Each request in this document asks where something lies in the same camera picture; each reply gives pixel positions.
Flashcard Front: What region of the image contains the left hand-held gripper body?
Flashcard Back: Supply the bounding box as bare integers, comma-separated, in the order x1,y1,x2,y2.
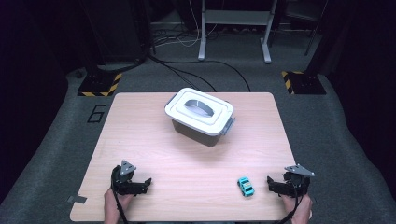
110,160,138,197

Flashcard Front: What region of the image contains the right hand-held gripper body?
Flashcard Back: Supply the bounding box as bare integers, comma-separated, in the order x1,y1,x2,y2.
282,163,316,198

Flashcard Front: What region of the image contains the blue toy car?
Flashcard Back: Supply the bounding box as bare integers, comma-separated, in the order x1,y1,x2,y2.
236,176,256,198

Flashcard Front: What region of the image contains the brown transparent storage box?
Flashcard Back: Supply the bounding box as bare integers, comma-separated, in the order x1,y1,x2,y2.
164,92,236,147

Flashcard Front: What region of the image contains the white lid with grey handle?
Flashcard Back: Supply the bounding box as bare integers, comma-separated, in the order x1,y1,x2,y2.
163,87,235,137

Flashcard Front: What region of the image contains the person's right hand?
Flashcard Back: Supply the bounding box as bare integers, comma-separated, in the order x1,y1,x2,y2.
282,193,313,220

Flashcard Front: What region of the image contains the person's left hand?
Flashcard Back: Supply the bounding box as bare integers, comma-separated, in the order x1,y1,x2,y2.
104,187,134,218

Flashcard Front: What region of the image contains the grey tape strip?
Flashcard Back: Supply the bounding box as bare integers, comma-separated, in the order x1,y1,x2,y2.
67,195,88,204

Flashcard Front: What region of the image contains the black base with yellow stripes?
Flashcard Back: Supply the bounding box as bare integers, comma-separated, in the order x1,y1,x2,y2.
77,72,123,97
281,70,327,95

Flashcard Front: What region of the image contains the white metal stand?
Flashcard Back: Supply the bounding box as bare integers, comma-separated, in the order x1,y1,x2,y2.
197,0,279,64

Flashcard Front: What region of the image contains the right hand-held gripper cable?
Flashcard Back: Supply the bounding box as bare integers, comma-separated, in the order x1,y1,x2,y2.
274,186,304,224

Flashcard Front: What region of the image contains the hand-held gripper cable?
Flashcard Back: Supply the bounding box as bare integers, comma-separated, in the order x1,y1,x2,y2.
274,186,304,224
111,183,129,224

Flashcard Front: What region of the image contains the left hand-held gripper cable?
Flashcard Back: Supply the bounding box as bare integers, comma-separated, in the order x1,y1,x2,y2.
111,183,129,224

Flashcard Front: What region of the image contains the long black floor cable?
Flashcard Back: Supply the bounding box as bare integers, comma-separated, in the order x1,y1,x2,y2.
148,55,252,93

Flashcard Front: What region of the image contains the white floor cable bundle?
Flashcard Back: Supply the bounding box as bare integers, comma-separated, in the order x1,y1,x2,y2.
153,0,219,49

